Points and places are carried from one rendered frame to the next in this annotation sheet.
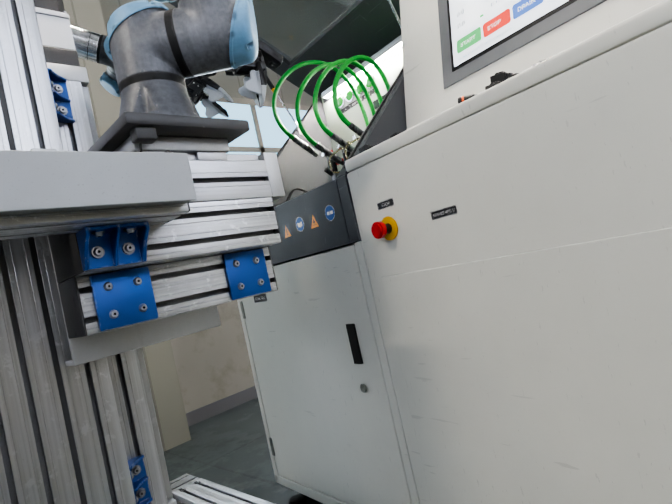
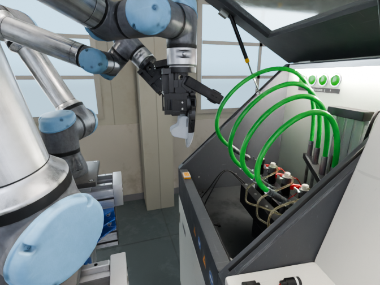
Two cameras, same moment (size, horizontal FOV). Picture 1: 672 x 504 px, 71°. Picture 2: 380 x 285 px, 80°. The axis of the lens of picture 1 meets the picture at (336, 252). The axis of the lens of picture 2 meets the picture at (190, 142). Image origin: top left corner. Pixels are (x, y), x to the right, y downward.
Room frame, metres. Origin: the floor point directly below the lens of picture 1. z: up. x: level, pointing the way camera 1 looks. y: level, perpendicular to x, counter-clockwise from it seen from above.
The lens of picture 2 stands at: (0.71, -0.17, 1.40)
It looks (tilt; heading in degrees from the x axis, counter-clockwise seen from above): 17 degrees down; 27
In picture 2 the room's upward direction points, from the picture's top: straight up
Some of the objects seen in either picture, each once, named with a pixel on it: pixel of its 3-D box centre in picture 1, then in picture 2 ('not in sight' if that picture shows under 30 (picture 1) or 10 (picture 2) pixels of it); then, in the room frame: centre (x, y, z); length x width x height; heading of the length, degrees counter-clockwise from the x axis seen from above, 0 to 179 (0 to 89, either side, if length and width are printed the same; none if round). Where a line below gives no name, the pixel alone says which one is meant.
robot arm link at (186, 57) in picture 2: not in sight; (181, 59); (1.24, 0.12, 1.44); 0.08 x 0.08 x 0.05
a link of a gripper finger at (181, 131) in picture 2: (254, 87); (182, 132); (1.23, 0.12, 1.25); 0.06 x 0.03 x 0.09; 128
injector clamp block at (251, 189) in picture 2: not in sight; (272, 224); (1.43, -0.12, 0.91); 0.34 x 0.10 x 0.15; 38
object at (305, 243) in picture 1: (283, 234); (197, 220); (1.38, 0.14, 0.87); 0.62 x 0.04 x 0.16; 38
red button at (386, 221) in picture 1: (382, 229); not in sight; (1.00, -0.11, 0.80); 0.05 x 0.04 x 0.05; 38
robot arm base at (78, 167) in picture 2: not in sight; (64, 160); (1.20, 0.61, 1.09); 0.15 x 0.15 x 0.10
